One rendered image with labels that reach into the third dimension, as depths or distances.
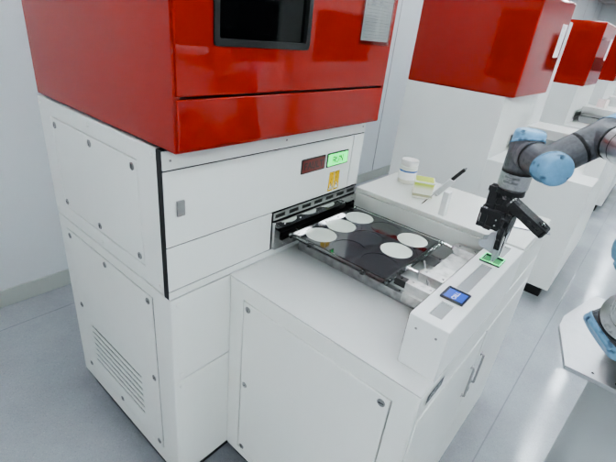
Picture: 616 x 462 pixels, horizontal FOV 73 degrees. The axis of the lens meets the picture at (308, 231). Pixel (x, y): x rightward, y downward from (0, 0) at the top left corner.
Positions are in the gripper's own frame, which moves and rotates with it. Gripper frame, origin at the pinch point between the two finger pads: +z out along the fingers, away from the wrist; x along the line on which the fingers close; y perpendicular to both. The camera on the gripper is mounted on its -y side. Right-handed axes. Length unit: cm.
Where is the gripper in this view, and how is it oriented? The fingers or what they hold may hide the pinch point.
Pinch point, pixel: (496, 258)
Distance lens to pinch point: 127.2
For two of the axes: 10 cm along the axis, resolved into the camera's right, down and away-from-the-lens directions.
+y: -7.5, -3.6, 5.5
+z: -1.0, 8.9, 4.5
